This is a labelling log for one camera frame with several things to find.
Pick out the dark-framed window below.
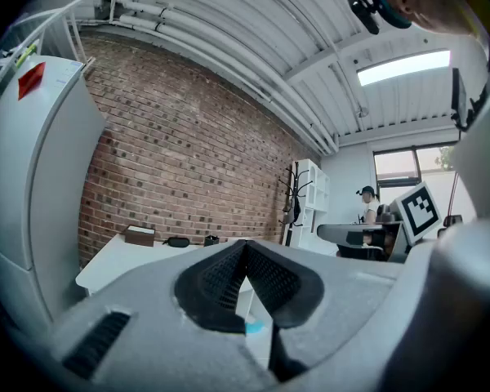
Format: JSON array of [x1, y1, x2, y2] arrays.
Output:
[[372, 145, 461, 188]]

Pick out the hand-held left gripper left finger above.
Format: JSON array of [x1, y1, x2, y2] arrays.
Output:
[[48, 238, 278, 392]]

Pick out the teal headband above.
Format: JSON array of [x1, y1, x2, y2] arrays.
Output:
[[369, 0, 412, 30]]

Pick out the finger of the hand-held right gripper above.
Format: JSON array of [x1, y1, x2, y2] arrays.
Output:
[[336, 245, 389, 261], [316, 223, 387, 247]]

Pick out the ceiling light panel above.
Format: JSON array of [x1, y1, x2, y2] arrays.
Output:
[[357, 50, 451, 87]]

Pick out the black coat rack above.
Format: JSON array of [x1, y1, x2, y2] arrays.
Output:
[[277, 163, 314, 247]]

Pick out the black head-worn camera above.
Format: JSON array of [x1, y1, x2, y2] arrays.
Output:
[[346, 0, 381, 35]]

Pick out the light grey tall refrigerator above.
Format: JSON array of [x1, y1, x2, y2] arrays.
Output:
[[0, 55, 107, 326]]

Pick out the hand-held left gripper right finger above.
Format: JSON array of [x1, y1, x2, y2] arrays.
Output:
[[244, 238, 413, 392]]

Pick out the white shelf unit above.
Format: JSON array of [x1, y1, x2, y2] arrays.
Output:
[[285, 158, 332, 249]]

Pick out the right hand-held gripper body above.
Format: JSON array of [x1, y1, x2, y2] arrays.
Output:
[[385, 180, 441, 263]]

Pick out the white ceiling pipe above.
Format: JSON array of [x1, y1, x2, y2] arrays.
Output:
[[101, 0, 340, 150], [118, 12, 340, 157]]

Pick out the brown box with white inside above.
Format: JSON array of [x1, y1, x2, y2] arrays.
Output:
[[123, 225, 156, 247]]

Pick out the white metal rack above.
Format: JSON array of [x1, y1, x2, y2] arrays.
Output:
[[0, 0, 96, 109]]

